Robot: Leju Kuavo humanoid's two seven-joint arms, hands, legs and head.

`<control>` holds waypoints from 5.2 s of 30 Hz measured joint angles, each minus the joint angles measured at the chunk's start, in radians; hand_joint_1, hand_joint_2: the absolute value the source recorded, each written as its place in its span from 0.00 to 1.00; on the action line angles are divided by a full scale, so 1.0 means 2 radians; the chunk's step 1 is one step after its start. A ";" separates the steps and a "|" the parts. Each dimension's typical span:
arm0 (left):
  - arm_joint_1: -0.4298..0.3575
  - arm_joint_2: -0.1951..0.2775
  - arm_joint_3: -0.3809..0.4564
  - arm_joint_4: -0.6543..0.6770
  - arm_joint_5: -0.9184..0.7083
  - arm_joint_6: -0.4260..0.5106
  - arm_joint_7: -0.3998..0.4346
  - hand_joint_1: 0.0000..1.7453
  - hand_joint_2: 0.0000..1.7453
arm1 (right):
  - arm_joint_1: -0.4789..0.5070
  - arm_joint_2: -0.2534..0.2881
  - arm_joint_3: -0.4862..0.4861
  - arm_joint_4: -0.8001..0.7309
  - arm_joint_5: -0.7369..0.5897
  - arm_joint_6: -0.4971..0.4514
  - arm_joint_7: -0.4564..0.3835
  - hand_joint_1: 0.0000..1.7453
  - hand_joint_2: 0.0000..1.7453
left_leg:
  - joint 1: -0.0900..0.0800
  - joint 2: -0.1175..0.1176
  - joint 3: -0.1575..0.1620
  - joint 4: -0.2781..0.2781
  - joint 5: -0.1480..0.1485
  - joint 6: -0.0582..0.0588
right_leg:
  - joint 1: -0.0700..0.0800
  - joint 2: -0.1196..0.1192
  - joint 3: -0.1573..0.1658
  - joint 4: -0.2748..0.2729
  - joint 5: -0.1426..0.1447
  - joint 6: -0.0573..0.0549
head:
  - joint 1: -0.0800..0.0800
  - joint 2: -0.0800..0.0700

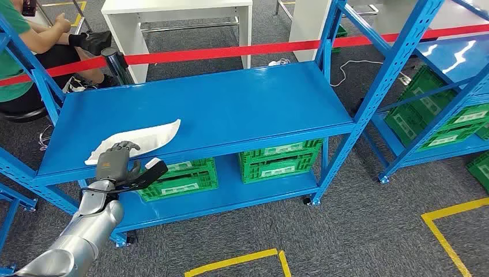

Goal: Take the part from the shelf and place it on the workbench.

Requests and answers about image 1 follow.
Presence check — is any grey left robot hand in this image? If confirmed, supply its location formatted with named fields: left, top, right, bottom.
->
left=95, top=140, right=143, bottom=184

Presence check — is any person's hand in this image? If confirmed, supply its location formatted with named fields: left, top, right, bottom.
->
left=53, top=13, right=72, bottom=33

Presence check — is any red barrier belt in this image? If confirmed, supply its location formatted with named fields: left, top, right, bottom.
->
left=0, top=23, right=489, bottom=87

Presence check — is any steel tube frame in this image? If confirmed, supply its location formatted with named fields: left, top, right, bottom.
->
left=274, top=0, right=295, bottom=22
left=36, top=0, right=93, bottom=35

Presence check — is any white floor cable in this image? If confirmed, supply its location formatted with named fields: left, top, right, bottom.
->
left=330, top=59, right=385, bottom=88

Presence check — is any dark phone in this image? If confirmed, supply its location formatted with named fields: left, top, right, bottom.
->
left=21, top=0, right=38, bottom=17

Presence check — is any yellow floor tape square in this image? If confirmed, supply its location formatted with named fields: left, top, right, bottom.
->
left=184, top=248, right=293, bottom=277
left=420, top=197, right=489, bottom=277

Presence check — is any black stanchion post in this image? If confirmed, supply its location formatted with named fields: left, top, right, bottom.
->
left=101, top=47, right=134, bottom=85

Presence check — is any grey cable bundle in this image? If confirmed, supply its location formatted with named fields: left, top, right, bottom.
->
left=38, top=124, right=54, bottom=152

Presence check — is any white curved plastic part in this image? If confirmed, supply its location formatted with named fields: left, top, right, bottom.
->
left=84, top=118, right=182, bottom=166

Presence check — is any person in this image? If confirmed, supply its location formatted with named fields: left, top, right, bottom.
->
left=0, top=0, right=119, bottom=115

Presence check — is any black round stool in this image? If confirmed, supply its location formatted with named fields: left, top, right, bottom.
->
left=0, top=107, right=48, bottom=124

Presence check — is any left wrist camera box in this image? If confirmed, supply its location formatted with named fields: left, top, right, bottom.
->
left=114, top=157, right=169, bottom=192

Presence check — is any blue metal shelf rack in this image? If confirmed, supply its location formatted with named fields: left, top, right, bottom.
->
left=0, top=0, right=437, bottom=248
left=0, top=182, right=39, bottom=277
left=336, top=0, right=489, bottom=184

